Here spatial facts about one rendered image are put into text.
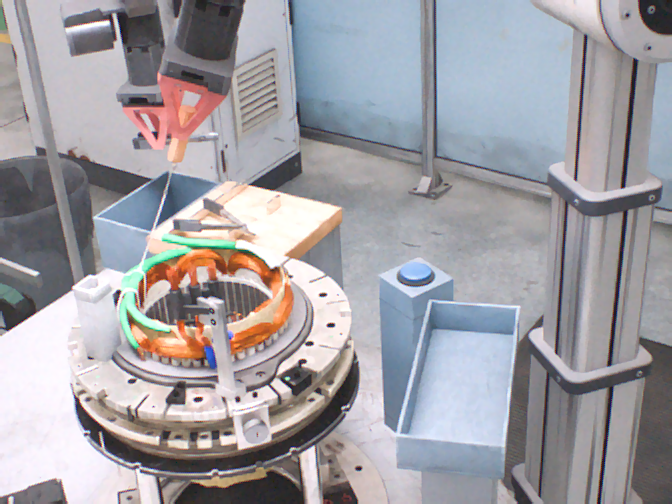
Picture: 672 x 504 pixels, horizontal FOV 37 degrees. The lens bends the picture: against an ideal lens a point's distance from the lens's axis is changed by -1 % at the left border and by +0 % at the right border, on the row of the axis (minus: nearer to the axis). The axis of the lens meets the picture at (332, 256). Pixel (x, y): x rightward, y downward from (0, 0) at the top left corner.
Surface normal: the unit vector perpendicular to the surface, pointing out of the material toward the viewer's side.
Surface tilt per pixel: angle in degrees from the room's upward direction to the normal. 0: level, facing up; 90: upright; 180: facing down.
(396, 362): 90
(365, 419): 0
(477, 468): 90
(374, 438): 0
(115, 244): 90
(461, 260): 0
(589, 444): 90
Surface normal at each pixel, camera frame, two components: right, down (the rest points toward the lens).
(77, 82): -0.56, 0.45
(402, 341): -0.81, 0.34
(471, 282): -0.06, -0.86
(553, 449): -0.95, 0.21
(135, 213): 0.85, 0.22
